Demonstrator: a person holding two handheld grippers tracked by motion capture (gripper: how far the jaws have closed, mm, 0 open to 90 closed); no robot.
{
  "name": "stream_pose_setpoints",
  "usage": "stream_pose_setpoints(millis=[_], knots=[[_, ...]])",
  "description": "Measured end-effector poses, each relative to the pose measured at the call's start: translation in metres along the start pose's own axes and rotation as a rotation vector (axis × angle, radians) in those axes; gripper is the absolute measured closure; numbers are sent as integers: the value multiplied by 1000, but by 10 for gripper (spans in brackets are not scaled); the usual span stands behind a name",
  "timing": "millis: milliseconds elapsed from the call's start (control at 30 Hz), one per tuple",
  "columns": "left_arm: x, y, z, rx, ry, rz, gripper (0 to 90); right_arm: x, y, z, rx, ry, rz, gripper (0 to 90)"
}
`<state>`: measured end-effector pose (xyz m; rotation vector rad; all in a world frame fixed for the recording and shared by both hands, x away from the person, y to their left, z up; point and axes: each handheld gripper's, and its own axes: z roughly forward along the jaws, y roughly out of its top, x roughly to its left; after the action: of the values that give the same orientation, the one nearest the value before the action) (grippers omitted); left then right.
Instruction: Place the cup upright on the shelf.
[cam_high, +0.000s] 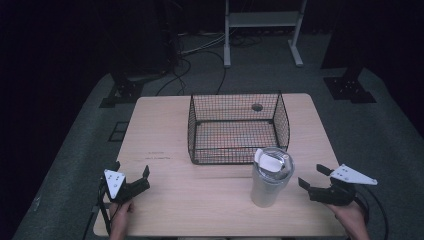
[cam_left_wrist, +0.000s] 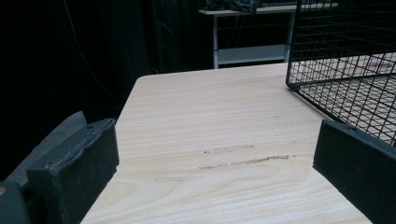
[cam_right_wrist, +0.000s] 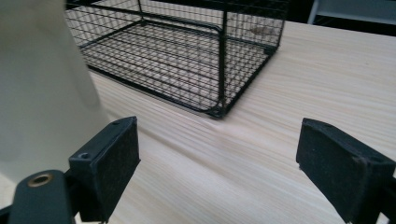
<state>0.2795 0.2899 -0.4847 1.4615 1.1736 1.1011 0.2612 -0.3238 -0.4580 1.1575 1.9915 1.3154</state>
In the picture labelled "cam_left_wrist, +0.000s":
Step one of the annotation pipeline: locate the dark equipment on table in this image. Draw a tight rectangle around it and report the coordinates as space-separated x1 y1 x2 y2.
205 0 261 14

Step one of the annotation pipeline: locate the black curtain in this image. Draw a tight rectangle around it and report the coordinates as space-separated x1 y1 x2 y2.
0 0 216 181

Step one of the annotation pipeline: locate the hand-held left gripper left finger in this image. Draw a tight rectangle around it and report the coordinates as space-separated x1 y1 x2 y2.
25 118 120 224

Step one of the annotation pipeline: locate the white metal shelf rack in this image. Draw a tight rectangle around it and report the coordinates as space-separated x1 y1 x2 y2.
198 2 340 70

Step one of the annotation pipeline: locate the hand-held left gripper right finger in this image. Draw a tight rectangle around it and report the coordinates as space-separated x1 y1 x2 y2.
312 119 396 224

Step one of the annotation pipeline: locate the black wire basket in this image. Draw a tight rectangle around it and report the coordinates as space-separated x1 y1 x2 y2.
285 0 396 147

